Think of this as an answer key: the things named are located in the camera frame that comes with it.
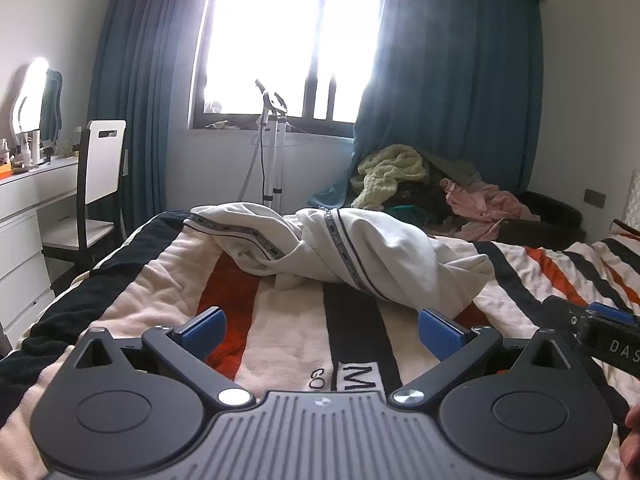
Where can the white pants with striped trim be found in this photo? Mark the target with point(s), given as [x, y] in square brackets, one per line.
[400, 255]

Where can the olive cloth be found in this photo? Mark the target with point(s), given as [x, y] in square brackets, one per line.
[455, 170]

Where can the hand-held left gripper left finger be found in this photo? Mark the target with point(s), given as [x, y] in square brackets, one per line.
[202, 332]

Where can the white chair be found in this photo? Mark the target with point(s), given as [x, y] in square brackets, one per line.
[102, 170]

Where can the pink garment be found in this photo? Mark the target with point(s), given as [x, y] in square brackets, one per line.
[480, 205]

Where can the grey wall socket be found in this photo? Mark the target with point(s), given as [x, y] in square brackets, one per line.
[594, 197]

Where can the person's right hand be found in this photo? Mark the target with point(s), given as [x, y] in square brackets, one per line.
[634, 440]

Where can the lit vanity mirror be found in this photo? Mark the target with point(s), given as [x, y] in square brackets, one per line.
[30, 95]

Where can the white garment steamer stand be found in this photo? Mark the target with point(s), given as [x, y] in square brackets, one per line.
[274, 160]

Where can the yellow-green fluffy cloth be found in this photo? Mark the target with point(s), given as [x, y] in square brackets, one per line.
[390, 170]

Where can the white dressing table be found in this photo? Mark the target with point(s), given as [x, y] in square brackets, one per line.
[20, 240]

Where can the black armchair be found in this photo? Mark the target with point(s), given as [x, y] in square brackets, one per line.
[550, 210]

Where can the striped orange black cream blanket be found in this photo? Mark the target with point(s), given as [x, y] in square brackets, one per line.
[300, 340]

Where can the dark clothes heap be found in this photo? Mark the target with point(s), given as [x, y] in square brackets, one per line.
[415, 197]

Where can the window with dark frame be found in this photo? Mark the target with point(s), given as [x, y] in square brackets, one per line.
[280, 35]

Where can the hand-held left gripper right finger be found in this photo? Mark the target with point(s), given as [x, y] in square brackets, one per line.
[440, 337]

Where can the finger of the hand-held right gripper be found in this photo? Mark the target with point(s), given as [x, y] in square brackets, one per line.
[562, 310]
[610, 313]

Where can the grey rag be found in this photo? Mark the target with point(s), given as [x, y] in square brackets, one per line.
[225, 126]

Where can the row of cosmetic bottles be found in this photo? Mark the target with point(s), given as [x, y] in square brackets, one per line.
[25, 155]

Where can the orange box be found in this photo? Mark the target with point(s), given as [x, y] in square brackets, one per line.
[5, 170]

